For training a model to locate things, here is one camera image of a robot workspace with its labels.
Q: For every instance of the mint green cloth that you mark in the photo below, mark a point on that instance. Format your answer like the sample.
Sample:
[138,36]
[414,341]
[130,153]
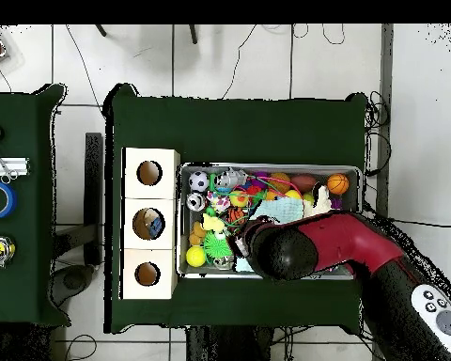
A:
[282,210]

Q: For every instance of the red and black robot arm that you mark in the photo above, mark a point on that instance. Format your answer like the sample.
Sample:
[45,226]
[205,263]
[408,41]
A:
[345,240]

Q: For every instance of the wooden box with three holes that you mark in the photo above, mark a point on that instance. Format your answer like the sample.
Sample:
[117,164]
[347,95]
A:
[150,199]

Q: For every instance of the silver robot toy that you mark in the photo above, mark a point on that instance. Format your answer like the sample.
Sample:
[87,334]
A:
[229,178]

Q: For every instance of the crushed silver can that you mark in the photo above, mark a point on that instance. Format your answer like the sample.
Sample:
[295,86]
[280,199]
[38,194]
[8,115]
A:
[195,201]

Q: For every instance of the black and white soccer ball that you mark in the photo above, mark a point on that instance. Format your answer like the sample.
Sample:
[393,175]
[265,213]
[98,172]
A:
[199,181]

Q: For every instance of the brown teddy bear toy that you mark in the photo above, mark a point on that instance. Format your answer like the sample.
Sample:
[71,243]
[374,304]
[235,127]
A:
[196,234]

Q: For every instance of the yellow ball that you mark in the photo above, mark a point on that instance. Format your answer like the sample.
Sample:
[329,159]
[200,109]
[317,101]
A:
[195,256]

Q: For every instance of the dark green table cloth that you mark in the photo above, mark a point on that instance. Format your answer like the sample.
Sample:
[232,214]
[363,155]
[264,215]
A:
[229,128]
[18,293]

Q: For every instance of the brown football toy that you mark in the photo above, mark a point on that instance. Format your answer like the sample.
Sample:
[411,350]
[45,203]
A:
[303,182]

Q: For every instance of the cream yellow cloth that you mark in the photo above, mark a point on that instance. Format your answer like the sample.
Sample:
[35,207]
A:
[321,205]

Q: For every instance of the orange basketball toy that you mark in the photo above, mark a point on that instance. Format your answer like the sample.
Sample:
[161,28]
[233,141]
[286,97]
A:
[338,184]

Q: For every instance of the black tripod leg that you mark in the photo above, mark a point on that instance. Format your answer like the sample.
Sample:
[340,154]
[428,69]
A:
[101,31]
[194,34]

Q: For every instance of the blue tape roll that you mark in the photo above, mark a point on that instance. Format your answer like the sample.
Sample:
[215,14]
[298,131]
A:
[11,199]

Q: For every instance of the silver scissors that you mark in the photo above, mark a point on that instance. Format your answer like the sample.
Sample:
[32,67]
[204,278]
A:
[0,161]

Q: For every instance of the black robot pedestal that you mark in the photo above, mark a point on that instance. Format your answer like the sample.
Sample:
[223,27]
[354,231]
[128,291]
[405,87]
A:
[229,346]

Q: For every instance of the aluminium rail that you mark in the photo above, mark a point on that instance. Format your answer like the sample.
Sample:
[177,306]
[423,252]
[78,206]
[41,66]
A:
[18,166]

